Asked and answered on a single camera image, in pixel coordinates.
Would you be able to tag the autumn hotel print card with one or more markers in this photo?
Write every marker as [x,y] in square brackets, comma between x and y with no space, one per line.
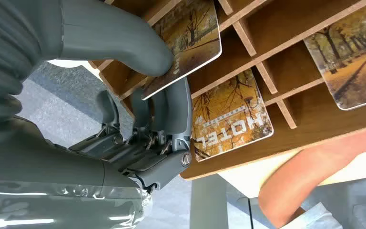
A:
[230,120]

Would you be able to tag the grey ribbed right arm sleeve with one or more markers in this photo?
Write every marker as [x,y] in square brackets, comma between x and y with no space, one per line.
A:
[3,47]

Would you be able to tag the autumn park path card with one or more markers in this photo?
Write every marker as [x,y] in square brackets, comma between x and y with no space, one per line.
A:
[353,63]

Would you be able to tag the brown wooden card rack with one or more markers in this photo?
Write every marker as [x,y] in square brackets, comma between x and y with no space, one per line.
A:
[312,126]

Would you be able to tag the person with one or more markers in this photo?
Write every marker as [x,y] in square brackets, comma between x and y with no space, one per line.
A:
[315,219]

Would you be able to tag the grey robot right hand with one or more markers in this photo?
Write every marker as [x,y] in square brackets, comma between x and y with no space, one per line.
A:
[60,177]

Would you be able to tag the grey table leg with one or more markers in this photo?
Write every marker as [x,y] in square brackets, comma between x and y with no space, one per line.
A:
[208,202]

